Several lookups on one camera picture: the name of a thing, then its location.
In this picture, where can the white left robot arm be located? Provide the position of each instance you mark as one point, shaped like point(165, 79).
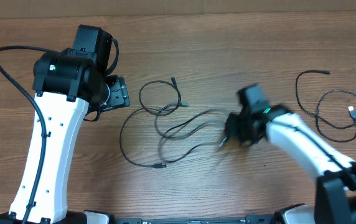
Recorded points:
point(68, 85)

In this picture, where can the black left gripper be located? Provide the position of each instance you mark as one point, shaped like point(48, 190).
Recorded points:
point(119, 94)

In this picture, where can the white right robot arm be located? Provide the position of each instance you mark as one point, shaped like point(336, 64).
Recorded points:
point(333, 172)

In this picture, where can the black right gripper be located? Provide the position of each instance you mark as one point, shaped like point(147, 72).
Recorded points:
point(233, 132)

